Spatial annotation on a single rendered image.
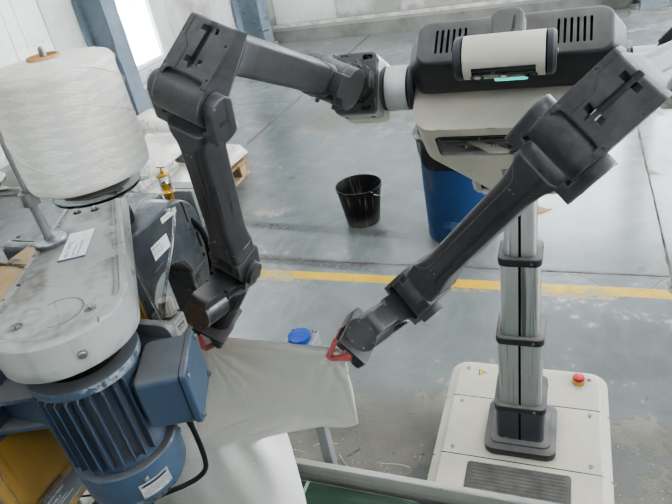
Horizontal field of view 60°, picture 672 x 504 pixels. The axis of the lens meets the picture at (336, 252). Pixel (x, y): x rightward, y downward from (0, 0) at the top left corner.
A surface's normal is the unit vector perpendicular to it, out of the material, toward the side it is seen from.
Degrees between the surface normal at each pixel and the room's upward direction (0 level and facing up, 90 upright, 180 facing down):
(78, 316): 0
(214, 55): 46
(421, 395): 0
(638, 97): 66
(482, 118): 40
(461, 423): 0
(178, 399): 90
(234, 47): 110
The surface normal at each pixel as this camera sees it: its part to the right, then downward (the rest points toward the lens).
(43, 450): 0.93, 0.04
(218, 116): 0.85, 0.44
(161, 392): 0.09, 0.50
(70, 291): -0.16, -0.85
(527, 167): -0.71, 0.43
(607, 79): -0.45, 0.13
